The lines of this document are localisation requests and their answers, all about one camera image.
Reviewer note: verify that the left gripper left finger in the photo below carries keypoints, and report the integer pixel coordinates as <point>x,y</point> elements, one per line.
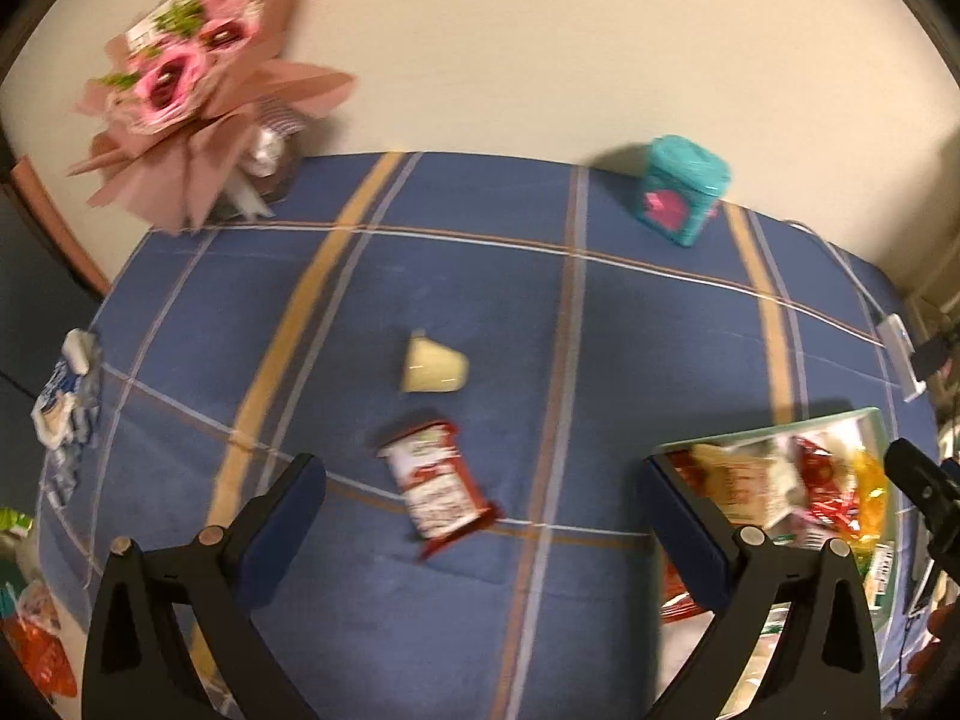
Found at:
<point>137,663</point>

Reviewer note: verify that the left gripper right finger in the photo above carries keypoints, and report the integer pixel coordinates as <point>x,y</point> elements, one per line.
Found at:
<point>825,664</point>

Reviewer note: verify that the orange red wafer packet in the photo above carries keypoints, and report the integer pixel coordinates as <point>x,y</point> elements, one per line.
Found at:
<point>676,602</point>

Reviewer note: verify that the red brown milk snack packet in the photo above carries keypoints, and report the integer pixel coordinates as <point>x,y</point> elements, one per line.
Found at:
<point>441,497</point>

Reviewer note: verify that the pale yellow jelly cup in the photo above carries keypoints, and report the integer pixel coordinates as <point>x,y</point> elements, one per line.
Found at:
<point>432,368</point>

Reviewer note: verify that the clear bag with pastry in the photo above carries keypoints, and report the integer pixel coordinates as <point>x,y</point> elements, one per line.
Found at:
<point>749,682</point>

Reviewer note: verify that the yellow snack bag with barcode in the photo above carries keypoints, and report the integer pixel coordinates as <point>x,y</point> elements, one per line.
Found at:
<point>870,491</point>

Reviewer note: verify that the white green corn snack bag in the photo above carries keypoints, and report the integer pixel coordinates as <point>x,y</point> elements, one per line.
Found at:
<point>876,562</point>

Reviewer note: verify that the red white candy packet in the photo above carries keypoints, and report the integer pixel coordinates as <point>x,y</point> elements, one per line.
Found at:
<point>828,483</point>

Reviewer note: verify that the yellow orange bread packet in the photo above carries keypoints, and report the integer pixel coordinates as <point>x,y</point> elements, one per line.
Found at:
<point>749,489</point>

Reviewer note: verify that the person's right hand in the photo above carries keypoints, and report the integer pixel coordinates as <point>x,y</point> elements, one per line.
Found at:
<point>936,625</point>

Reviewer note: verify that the teal rimmed white tray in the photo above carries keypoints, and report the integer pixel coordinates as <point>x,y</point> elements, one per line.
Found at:
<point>781,538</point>

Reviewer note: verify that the black power adapter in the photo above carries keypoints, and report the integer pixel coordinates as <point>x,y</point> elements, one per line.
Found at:
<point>933,355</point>

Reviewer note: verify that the crumpled blue white wrapper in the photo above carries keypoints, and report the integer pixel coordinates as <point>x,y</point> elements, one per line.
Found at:
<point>66,413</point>

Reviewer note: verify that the teal toy house box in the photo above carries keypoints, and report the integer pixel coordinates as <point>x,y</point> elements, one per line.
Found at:
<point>680,188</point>

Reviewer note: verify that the blue plaid tablecloth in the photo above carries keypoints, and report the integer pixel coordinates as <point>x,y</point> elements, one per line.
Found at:
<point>591,340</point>

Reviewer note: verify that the pink paper flower bouquet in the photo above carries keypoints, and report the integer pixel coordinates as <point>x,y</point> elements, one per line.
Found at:
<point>187,91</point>

